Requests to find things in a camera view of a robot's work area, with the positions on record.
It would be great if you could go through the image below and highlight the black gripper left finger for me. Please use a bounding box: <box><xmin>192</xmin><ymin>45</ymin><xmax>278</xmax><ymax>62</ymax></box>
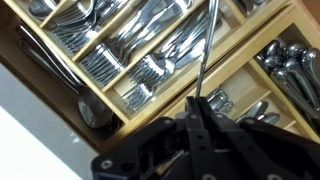
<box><xmin>91</xmin><ymin>96</ymin><xmax>206</xmax><ymax>180</ymax></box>

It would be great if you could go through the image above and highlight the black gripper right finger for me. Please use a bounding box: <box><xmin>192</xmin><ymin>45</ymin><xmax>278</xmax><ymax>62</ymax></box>
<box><xmin>199</xmin><ymin>96</ymin><xmax>320</xmax><ymax>180</ymax></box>

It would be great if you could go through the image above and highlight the small steel spoon pile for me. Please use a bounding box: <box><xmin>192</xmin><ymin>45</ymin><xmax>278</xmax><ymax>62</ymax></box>
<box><xmin>235</xmin><ymin>100</ymin><xmax>282</xmax><ymax>125</ymax></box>
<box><xmin>205</xmin><ymin>88</ymin><xmax>235</xmax><ymax>115</ymax></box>

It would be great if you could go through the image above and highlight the long steel serving spoon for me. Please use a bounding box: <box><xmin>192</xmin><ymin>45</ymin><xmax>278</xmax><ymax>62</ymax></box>
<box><xmin>18</xmin><ymin>39</ymin><xmax>124</xmax><ymax>135</ymax></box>

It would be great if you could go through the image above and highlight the small wooden spoon tray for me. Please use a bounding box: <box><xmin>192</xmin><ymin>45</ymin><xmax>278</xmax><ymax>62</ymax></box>
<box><xmin>156</xmin><ymin>3</ymin><xmax>320</xmax><ymax>144</ymax></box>

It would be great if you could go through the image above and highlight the five-compartment wooden cutlery tray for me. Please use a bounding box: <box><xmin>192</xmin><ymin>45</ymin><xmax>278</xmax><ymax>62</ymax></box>
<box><xmin>4</xmin><ymin>0</ymin><xmax>301</xmax><ymax>141</ymax></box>

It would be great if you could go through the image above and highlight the steel table spoon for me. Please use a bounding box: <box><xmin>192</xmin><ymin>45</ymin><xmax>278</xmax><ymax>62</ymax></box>
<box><xmin>28</xmin><ymin>0</ymin><xmax>58</xmax><ymax>18</ymax></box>

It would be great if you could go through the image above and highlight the steel ladle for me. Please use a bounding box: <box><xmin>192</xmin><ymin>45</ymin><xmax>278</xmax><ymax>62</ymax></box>
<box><xmin>16</xmin><ymin>23</ymin><xmax>115</xmax><ymax>130</ymax></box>

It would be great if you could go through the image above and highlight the teardrop handle spoon pile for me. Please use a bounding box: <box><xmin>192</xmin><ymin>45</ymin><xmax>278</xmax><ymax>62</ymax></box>
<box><xmin>254</xmin><ymin>39</ymin><xmax>320</xmax><ymax>121</ymax></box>

